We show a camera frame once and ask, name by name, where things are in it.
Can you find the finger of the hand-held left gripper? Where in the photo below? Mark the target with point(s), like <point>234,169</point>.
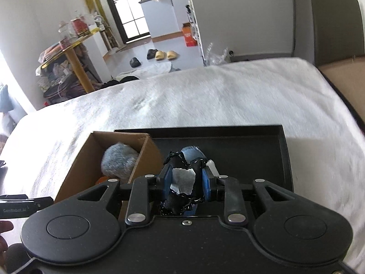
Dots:
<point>12,196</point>
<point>44,202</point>

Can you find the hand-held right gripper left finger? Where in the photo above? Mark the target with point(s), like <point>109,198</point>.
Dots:
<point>166,182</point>

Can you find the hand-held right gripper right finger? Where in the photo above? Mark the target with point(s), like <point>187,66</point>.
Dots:
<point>204,182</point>

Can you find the white translucent soft piece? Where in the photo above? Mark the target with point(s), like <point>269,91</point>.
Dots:
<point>212,167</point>

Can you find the black sparkly plush white patch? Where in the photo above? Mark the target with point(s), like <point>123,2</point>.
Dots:
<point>176,202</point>

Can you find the small blue plush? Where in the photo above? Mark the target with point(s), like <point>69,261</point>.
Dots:
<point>192,151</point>

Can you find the brown cardboard box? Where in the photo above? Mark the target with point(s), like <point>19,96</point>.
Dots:
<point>79,165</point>

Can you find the black tray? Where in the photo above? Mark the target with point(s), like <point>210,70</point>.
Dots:
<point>251,159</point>

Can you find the large blue fluffy plush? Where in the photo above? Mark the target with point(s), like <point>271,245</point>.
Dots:
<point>119,159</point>

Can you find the orange round plush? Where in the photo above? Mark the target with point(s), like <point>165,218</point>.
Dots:
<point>102,180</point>

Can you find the person's left hand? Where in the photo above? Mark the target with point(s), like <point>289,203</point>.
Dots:
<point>5,228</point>

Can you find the white blanket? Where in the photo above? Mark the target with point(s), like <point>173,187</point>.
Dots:
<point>214,97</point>

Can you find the grey blue cushion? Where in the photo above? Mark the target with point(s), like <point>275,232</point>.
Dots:
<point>5,98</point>

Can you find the white floor mat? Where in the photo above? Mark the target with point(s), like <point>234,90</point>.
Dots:
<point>154,68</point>

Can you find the pile of bags and clutter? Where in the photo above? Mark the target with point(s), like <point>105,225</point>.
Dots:
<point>60,82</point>

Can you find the clear plastic bag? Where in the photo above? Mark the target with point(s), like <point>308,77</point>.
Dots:
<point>216,54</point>

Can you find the yellow round table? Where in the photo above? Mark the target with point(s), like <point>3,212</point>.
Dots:
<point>79,71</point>

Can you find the orange carton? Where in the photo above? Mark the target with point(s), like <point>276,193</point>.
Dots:
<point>189,35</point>

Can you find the stack of plastic packets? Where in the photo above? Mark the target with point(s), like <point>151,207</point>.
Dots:
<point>52,52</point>

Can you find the white kitchen cabinet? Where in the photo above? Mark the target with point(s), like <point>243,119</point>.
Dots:
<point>162,14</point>

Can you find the glass jar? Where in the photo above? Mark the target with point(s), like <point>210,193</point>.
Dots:
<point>64,30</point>

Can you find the open cardboard box on floor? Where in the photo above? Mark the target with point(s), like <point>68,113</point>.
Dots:
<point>348,80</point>

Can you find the red canister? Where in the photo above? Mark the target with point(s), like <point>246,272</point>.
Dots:
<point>79,28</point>

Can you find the glass pane door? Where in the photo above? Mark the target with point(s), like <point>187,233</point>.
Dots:
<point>125,8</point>

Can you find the grey board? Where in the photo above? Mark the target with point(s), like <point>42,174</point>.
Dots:
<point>333,25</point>

